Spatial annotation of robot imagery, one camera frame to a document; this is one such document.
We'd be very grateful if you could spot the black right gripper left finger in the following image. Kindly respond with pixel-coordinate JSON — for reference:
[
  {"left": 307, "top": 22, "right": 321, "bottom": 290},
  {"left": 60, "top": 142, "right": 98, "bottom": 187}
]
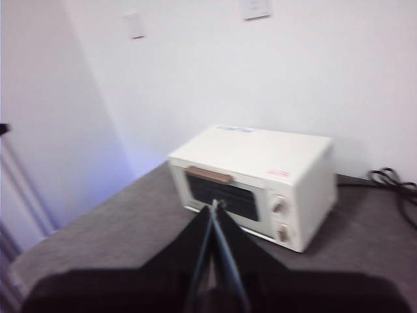
[{"left": 19, "top": 202, "right": 215, "bottom": 313}]

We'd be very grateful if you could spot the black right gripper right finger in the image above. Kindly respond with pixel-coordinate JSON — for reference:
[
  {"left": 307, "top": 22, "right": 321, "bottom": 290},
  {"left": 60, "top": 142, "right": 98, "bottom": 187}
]
[{"left": 214, "top": 201, "right": 412, "bottom": 313}]

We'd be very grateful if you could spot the oven door with beige handle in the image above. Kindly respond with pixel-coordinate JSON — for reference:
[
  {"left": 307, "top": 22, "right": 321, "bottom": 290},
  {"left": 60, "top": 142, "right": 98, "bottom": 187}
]
[{"left": 169, "top": 158, "right": 271, "bottom": 234}]

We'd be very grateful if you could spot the beige oven knob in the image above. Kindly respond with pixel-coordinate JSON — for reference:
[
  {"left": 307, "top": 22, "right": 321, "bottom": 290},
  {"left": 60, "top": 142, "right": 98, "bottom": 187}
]
[
  {"left": 270, "top": 194, "right": 288, "bottom": 216},
  {"left": 275, "top": 222, "right": 293, "bottom": 243}
]

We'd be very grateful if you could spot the white toaster oven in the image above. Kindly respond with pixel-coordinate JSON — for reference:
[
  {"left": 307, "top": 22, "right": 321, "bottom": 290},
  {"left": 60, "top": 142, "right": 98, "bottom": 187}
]
[{"left": 167, "top": 125, "right": 338, "bottom": 254}]

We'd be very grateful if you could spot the black power cord with plug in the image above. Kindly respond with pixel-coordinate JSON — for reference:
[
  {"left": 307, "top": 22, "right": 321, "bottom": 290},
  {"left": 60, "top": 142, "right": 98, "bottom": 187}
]
[{"left": 337, "top": 168, "right": 417, "bottom": 229}]

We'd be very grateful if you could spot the white blank wall plate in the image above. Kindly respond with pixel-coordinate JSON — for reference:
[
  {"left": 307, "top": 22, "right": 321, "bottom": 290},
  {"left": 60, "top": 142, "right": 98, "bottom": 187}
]
[{"left": 123, "top": 11, "right": 147, "bottom": 40}]

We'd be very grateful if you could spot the white wall socket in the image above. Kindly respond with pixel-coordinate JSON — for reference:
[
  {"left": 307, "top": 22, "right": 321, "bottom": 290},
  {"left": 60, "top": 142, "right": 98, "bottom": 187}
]
[{"left": 242, "top": 0, "right": 273, "bottom": 21}]

